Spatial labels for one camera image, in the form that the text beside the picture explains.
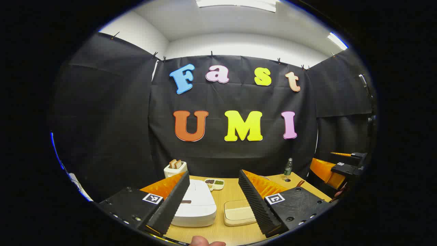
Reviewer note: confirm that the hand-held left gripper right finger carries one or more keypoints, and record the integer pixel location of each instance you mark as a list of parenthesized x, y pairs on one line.
[(254, 201)]

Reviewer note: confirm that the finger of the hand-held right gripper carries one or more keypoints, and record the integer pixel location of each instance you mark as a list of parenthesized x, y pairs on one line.
[(358, 155), (348, 169)]

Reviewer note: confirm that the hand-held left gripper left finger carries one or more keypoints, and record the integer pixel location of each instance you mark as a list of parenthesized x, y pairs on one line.
[(174, 201)]

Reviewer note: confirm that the clear box of white rice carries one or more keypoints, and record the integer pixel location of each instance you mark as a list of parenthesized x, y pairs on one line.
[(239, 213)]

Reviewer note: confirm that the white rice cooker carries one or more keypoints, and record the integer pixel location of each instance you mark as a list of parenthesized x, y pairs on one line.
[(199, 205)]

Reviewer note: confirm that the white toaster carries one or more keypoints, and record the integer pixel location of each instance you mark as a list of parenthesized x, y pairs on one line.
[(172, 172)]

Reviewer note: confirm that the toast bread slice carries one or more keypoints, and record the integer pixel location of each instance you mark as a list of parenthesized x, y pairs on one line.
[(172, 164), (178, 164)]

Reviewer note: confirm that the white divided grain dish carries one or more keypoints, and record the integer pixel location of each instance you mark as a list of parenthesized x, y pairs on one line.
[(214, 183)]

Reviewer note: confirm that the green label water bottle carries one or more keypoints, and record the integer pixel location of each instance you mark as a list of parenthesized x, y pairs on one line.
[(288, 169)]

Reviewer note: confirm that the small ceiling light panel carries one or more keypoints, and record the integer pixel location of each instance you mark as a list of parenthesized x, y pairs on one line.
[(337, 41)]

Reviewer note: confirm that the white side table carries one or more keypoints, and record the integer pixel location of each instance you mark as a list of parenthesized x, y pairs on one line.
[(79, 186)]

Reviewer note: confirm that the black backdrop cloth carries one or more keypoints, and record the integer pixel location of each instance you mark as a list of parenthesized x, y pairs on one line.
[(109, 119)]

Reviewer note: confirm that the row of black cloth clips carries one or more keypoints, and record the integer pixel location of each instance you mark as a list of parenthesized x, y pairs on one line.
[(211, 54)]

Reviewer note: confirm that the long ceiling light panel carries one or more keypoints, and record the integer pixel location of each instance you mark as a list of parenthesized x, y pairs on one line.
[(235, 4)]

